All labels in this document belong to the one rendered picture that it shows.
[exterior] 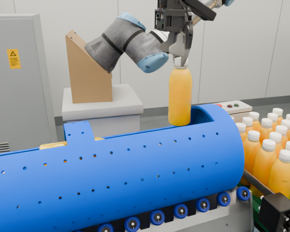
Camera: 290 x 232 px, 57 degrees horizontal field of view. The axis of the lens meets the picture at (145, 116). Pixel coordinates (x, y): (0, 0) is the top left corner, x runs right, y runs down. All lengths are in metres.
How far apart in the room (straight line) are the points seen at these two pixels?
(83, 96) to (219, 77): 3.17
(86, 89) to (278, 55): 3.79
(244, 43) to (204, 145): 3.52
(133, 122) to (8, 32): 1.38
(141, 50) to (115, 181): 0.57
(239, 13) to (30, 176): 3.73
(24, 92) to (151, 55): 1.46
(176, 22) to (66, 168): 0.46
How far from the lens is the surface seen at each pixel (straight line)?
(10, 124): 2.43
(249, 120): 1.12
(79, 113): 1.06
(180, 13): 0.75
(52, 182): 0.64
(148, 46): 1.05
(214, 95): 4.16
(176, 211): 0.83
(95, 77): 1.10
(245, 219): 0.99
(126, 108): 1.08
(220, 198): 0.90
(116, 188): 0.66
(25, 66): 2.26
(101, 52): 1.10
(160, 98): 3.83
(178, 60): 0.79
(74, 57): 1.08
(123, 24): 1.11
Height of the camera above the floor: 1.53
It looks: 23 degrees down
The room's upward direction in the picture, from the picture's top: straight up
